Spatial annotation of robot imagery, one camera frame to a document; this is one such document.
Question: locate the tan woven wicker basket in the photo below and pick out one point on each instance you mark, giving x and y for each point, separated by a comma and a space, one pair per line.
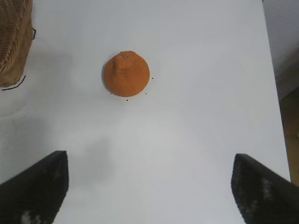
12, 39

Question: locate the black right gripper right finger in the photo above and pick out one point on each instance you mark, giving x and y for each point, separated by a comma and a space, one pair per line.
261, 196

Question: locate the orange fruit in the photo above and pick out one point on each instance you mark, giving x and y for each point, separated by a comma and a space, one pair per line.
126, 77

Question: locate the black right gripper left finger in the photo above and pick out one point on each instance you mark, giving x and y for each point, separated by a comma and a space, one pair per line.
35, 191

